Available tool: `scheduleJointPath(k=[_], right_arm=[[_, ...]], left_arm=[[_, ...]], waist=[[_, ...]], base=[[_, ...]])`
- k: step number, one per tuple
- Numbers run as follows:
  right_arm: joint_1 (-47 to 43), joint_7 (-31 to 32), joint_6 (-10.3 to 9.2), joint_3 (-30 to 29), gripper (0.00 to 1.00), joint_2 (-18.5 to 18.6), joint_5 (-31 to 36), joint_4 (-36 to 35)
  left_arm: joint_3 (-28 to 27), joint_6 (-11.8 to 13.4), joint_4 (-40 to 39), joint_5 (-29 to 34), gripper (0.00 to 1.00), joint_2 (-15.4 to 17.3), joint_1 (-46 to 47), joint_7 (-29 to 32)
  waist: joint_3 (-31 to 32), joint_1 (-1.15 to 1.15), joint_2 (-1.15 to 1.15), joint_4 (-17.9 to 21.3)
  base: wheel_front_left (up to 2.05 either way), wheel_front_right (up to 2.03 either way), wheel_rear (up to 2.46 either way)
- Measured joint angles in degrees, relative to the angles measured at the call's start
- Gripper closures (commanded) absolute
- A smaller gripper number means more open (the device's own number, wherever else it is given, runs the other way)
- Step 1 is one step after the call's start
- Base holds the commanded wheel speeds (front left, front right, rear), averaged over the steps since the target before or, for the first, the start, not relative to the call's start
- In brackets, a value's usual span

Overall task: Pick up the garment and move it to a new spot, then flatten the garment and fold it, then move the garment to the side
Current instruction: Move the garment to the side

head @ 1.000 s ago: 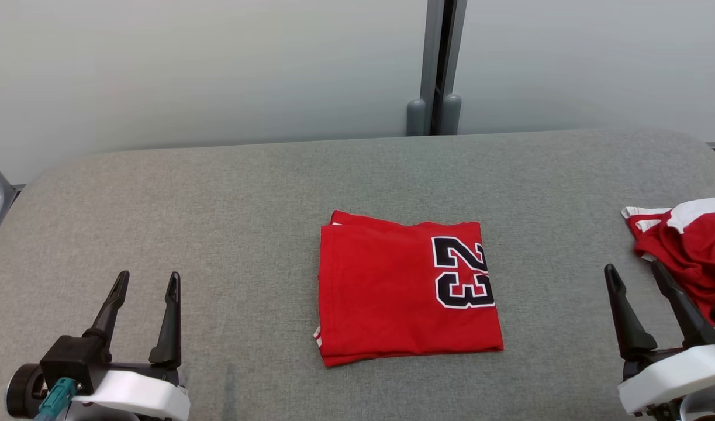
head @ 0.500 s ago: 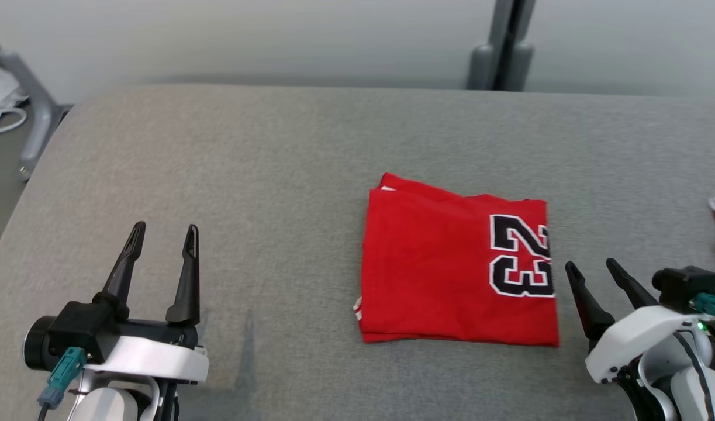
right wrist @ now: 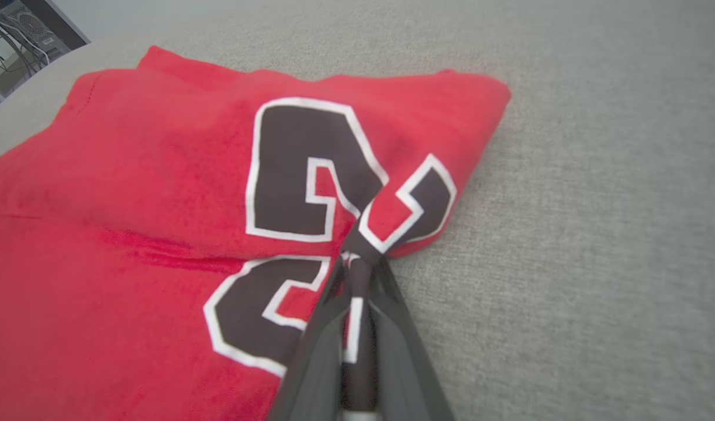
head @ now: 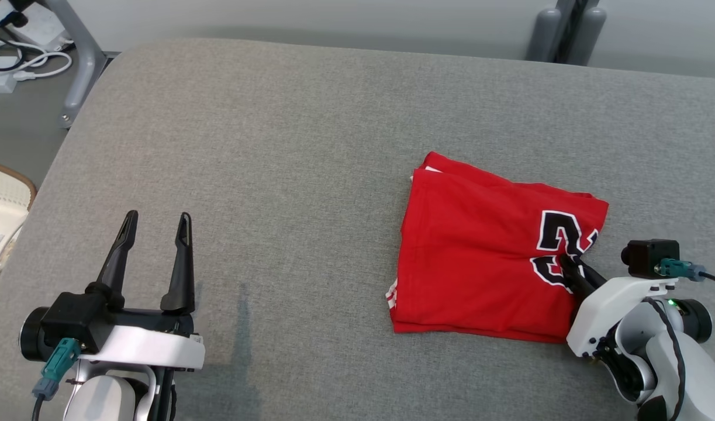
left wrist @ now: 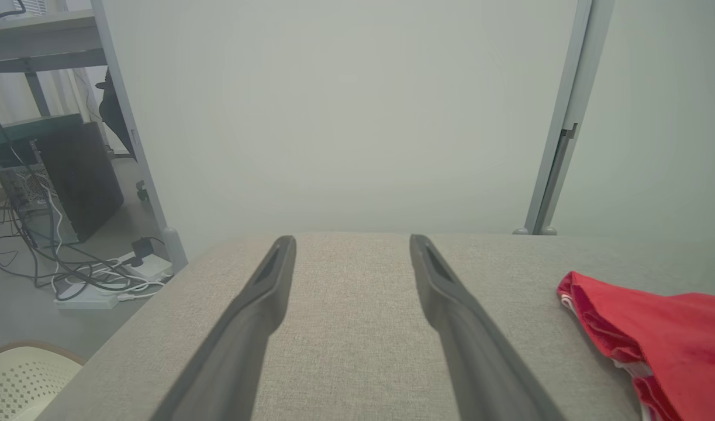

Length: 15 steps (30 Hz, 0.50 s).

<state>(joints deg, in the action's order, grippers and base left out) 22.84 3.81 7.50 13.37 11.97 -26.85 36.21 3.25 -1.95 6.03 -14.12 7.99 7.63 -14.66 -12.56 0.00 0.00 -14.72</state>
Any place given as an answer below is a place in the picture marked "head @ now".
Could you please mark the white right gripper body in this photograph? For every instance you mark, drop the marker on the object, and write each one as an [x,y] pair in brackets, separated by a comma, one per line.
[597,316]

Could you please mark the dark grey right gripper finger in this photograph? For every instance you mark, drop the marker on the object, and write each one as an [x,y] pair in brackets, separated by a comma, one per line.
[593,276]
[576,280]

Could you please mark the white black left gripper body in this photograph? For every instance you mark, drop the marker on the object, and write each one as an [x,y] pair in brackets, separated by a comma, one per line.
[152,348]

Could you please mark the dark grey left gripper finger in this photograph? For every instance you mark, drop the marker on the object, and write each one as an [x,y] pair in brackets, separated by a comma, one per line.
[183,275]
[114,269]

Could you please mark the red basketball jersey number 23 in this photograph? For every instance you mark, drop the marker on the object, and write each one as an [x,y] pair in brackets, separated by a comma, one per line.
[468,257]

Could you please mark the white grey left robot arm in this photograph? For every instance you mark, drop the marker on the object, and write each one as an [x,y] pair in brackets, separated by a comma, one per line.
[100,397]

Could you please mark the woven laundry basket white liner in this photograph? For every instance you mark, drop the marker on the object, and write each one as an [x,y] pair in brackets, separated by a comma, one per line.
[3,204]

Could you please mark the white power strip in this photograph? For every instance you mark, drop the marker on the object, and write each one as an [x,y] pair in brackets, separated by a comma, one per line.
[38,26]

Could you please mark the black power plug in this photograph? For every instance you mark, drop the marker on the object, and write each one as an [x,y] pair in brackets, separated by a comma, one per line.
[15,17]

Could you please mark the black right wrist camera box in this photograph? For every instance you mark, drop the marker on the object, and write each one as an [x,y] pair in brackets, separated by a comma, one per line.
[646,257]

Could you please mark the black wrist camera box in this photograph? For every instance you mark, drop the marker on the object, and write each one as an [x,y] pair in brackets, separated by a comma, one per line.
[646,257]
[76,318]

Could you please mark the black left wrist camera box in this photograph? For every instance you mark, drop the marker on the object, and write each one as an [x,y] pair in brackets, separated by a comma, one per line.
[76,318]

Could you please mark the grey metal frame leg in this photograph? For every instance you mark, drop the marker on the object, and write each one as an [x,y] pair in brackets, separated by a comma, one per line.
[88,70]

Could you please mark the grey metal post with feet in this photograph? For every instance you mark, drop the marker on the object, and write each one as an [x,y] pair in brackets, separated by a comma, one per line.
[544,35]

